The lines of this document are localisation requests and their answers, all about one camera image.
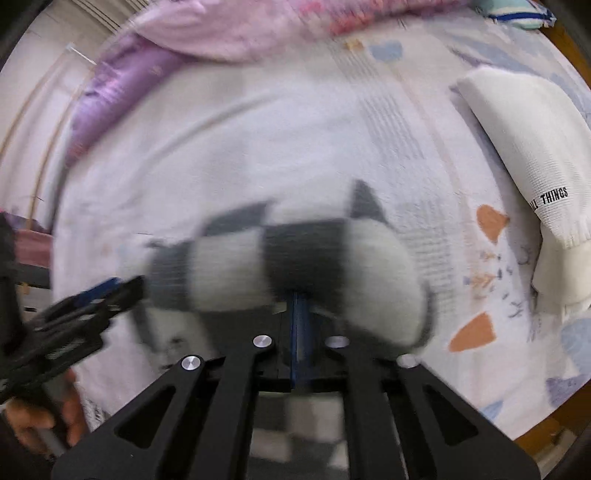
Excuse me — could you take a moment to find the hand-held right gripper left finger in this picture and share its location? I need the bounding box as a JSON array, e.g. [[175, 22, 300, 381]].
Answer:
[[51, 291, 305, 480]]

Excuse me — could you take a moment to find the person's left hand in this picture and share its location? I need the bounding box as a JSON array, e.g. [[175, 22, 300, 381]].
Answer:
[[4, 369, 89, 457]]

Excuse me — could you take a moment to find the purple floral quilt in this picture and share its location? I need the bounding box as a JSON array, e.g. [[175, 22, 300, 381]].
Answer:
[[65, 0, 467, 162]]

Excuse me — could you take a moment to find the folded white sweater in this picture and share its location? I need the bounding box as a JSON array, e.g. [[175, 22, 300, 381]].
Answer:
[[455, 67, 591, 319]]

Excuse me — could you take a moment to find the striped light blue pillow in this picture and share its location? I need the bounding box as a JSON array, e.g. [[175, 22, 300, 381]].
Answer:
[[475, 0, 557, 31]]

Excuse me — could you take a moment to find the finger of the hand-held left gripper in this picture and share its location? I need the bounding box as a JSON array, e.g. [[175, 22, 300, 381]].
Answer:
[[69, 278, 122, 309], [32, 276, 146, 334]]

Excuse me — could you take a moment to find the wooden barre rail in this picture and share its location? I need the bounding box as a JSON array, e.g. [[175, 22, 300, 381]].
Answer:
[[0, 44, 77, 158], [28, 92, 88, 227]]

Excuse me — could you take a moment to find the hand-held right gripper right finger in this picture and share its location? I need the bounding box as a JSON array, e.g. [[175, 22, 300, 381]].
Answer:
[[303, 295, 542, 480]]

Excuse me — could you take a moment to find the grey white checkered cardigan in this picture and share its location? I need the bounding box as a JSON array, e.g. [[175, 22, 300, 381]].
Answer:
[[134, 180, 437, 474]]

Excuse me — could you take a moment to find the white barre post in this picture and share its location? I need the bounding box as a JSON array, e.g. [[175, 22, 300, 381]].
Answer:
[[67, 42, 99, 64]]

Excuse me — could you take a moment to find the floral bed sheet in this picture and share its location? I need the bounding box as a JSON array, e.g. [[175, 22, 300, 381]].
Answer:
[[48, 14, 591, 444]]

